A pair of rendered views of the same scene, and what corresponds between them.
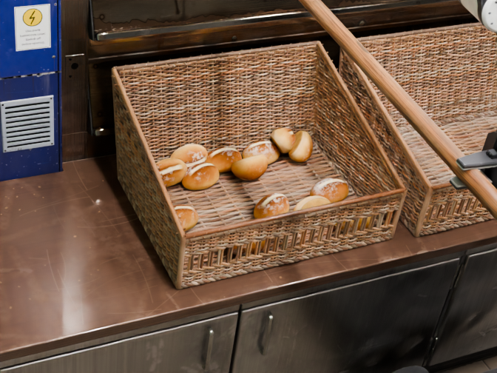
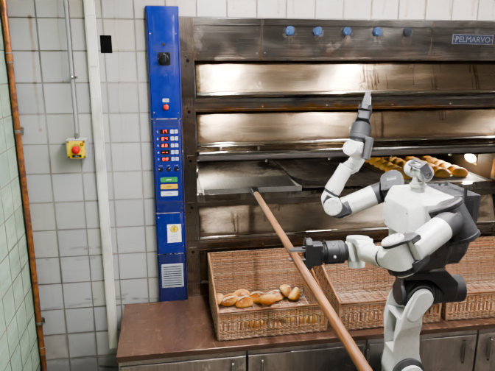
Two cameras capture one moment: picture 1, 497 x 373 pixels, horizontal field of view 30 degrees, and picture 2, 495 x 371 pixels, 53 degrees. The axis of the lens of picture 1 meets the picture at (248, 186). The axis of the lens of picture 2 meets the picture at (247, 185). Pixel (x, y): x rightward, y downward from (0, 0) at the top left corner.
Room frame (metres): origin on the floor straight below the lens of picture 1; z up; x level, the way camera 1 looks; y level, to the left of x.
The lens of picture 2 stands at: (-0.60, -0.77, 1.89)
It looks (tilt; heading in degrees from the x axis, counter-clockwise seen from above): 14 degrees down; 20
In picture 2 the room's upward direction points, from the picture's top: straight up
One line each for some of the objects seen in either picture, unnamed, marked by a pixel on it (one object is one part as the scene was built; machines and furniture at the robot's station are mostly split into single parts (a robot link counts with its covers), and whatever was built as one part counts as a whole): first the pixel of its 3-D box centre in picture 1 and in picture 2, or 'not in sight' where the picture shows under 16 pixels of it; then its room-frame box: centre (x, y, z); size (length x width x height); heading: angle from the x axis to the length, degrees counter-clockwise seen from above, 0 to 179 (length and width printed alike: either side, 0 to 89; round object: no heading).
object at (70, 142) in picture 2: not in sight; (77, 148); (1.45, 0.91, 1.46); 0.10 x 0.07 x 0.10; 120
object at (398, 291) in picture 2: not in sight; (429, 283); (1.46, -0.81, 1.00); 0.28 x 0.13 x 0.18; 119
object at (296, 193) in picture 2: not in sight; (353, 190); (2.25, -0.36, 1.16); 1.80 x 0.06 x 0.04; 120
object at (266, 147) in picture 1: (262, 150); (275, 294); (1.87, -0.02, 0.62); 0.10 x 0.07 x 0.05; 117
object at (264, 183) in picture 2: not in sight; (248, 182); (2.09, 0.22, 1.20); 0.55 x 0.36 x 0.03; 119
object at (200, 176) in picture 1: (200, 174); (244, 301); (1.73, 0.12, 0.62); 0.10 x 0.07 x 0.05; 132
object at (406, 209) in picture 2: not in sight; (428, 222); (1.45, -0.78, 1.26); 0.34 x 0.30 x 0.36; 33
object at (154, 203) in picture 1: (254, 154); (264, 289); (1.71, 0.00, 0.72); 0.56 x 0.49 x 0.28; 120
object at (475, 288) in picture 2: not in sight; (471, 274); (2.30, -1.04, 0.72); 0.56 x 0.49 x 0.28; 118
